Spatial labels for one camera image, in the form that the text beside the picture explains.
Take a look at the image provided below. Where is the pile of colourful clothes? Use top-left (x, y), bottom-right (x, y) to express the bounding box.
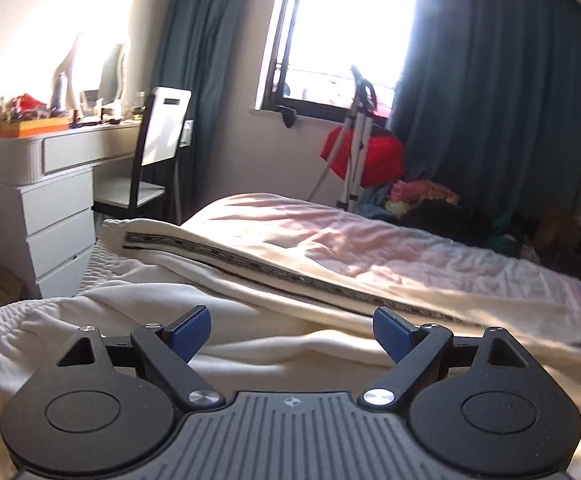
top-left (354, 180), bottom-right (540, 263)

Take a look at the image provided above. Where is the pink bed blanket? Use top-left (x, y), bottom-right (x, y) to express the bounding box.
top-left (180, 190), bottom-right (581, 340)

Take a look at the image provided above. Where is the red bag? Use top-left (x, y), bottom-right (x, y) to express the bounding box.
top-left (315, 125), bottom-right (406, 188)

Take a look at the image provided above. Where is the white dresser desk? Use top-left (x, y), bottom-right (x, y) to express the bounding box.
top-left (0, 122), bottom-right (140, 299)

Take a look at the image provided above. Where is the white tripod stand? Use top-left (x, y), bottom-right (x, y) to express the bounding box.
top-left (307, 66), bottom-right (377, 211)

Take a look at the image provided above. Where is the white black chair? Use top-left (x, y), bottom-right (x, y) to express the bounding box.
top-left (92, 87), bottom-right (192, 220)

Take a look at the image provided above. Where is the orange box on desk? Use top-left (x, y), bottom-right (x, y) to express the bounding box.
top-left (0, 116), bottom-right (72, 139)

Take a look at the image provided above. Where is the teal right curtain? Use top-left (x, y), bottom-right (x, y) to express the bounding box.
top-left (388, 0), bottom-right (581, 219)

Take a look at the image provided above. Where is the teal curtain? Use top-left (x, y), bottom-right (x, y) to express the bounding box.
top-left (388, 0), bottom-right (581, 219)
top-left (152, 0), bottom-right (245, 217)

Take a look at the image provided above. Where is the teal left curtain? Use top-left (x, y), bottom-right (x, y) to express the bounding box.
top-left (152, 0), bottom-right (245, 217)

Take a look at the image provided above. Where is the dark framed window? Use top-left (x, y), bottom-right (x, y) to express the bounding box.
top-left (257, 0), bottom-right (416, 122)

